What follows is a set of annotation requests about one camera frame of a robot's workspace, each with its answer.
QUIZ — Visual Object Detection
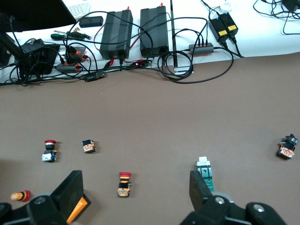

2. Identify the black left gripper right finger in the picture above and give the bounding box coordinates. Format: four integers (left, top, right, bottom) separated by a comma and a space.
179, 170, 288, 225

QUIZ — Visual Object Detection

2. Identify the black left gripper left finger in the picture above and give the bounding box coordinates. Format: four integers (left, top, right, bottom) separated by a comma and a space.
0, 170, 84, 225

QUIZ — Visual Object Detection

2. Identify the green terminal block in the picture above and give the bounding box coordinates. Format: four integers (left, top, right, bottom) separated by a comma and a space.
195, 157, 215, 192

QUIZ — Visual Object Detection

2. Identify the red pushbutton blue block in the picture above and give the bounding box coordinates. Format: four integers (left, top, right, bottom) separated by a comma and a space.
41, 139, 58, 163

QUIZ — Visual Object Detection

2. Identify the orange black contact block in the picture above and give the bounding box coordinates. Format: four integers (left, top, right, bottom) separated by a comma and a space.
82, 139, 96, 154

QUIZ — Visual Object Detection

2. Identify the red orange button head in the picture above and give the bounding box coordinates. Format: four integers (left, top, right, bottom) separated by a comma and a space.
10, 190, 31, 203

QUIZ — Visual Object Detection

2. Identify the red mushroom button orange block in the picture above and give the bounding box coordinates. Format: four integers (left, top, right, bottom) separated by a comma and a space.
117, 172, 132, 198

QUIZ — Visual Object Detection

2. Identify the small circuit board connector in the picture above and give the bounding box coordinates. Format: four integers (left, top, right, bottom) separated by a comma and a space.
84, 69, 106, 83

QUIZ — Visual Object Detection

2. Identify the grey orange device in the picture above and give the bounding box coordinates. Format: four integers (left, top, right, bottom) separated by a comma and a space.
56, 63, 83, 72

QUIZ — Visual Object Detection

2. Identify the black angular device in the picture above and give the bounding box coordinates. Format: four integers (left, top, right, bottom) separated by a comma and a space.
14, 38, 60, 75

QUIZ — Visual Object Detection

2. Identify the black orange device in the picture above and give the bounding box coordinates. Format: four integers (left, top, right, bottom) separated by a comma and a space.
65, 45, 89, 63

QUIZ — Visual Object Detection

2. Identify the small board red led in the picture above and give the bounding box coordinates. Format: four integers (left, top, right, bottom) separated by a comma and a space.
131, 60, 153, 68

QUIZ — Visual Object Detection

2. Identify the grey usb hub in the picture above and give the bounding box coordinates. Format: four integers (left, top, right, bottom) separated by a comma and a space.
188, 43, 215, 57

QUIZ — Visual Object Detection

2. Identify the black ribbed power supply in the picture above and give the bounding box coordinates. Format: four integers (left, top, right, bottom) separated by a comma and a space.
140, 6, 169, 58
99, 10, 134, 60

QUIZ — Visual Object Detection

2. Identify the black adapter yellow label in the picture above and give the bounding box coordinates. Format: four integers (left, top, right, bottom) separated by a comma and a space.
208, 14, 229, 43
220, 13, 239, 39

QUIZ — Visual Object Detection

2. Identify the small black rectangular box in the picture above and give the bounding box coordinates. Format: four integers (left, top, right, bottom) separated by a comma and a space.
79, 15, 104, 27

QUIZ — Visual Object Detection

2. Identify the white keyboard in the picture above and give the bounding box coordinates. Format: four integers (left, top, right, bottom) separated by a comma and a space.
67, 1, 91, 21

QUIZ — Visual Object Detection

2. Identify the black monitor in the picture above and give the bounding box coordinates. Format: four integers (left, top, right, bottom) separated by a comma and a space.
0, 0, 78, 32

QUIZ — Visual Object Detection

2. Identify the white round object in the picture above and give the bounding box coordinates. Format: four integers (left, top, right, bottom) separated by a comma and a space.
219, 1, 233, 12

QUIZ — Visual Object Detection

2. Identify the black selector switch orange block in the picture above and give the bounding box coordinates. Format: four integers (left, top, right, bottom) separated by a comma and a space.
276, 134, 300, 160

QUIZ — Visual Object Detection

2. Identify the black looped cable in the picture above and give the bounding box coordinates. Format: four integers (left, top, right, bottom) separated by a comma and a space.
157, 50, 235, 84

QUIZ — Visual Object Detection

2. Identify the black thin cable bundle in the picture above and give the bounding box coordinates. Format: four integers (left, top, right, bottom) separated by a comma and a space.
0, 69, 88, 86

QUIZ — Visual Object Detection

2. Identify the green handle screwdriver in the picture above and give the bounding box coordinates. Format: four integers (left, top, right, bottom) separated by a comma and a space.
50, 32, 71, 41
67, 31, 91, 40

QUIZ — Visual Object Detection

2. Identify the black post silver base stand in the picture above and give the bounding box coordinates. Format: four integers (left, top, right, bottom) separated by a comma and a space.
169, 0, 195, 76

